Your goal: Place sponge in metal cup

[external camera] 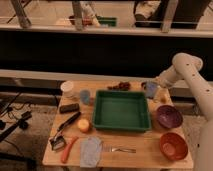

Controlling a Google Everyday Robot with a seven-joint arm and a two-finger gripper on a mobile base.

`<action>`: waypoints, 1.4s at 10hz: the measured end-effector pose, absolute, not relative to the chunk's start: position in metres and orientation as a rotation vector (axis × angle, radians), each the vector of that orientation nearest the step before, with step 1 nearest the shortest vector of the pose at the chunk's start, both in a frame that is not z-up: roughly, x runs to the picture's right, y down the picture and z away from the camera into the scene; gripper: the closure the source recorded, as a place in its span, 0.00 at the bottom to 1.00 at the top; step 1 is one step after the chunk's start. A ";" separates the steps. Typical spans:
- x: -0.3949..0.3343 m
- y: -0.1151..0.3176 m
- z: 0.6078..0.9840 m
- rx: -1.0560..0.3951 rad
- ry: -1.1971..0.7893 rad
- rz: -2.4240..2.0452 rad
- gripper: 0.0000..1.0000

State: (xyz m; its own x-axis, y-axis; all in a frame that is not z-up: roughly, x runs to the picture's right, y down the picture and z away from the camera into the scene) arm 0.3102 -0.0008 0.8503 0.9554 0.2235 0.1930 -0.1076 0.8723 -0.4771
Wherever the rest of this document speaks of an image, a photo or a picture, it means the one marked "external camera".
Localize orange handled tool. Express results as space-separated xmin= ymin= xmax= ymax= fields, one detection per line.
xmin=61 ymin=136 xmax=78 ymax=163

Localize white metal cup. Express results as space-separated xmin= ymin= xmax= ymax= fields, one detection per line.
xmin=60 ymin=81 xmax=75 ymax=98

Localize orange bowl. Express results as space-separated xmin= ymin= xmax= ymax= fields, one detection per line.
xmin=159 ymin=132 xmax=188 ymax=161

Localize purple bowl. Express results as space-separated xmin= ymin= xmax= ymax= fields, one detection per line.
xmin=156 ymin=105 xmax=183 ymax=129

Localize green plastic tray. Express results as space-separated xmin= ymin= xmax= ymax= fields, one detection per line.
xmin=92 ymin=90 xmax=151 ymax=132

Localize dark rectangular block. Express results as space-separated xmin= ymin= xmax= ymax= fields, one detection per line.
xmin=59 ymin=103 xmax=80 ymax=114

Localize grey blue cloth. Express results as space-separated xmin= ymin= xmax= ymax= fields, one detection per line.
xmin=80 ymin=137 xmax=102 ymax=168

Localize wooden table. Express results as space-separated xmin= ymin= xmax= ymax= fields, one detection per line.
xmin=42 ymin=79 xmax=195 ymax=170

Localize black handled brush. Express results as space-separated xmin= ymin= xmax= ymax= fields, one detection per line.
xmin=49 ymin=112 xmax=81 ymax=151

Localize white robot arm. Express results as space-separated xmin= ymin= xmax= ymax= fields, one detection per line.
xmin=155 ymin=53 xmax=213 ymax=171

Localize dark red grapes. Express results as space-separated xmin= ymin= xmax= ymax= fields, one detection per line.
xmin=108 ymin=82 xmax=131 ymax=91

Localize translucent blue cup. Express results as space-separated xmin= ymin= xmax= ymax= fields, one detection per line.
xmin=80 ymin=90 xmax=90 ymax=105

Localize silver fork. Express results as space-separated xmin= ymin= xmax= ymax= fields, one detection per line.
xmin=103 ymin=146 xmax=136 ymax=153

